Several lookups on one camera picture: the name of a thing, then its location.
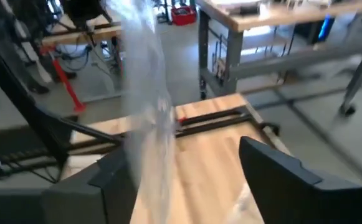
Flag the clear plastic bag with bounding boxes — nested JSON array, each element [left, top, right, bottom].
[[104, 0, 178, 224]]

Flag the red pole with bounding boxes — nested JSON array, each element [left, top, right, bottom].
[[40, 45, 87, 113]]

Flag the wooden table black frame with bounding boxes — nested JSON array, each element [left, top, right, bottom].
[[42, 15, 123, 47]]

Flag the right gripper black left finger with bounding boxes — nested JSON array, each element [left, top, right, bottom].
[[0, 146, 140, 224]]

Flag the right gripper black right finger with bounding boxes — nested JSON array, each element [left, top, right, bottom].
[[239, 136, 362, 224]]

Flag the person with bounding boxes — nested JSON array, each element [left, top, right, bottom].
[[18, 46, 52, 95]]

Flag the red crate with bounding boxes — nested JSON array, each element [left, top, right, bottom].
[[170, 5, 198, 26]]

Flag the wooden workbench grey legs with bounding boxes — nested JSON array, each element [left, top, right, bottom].
[[196, 0, 362, 116]]

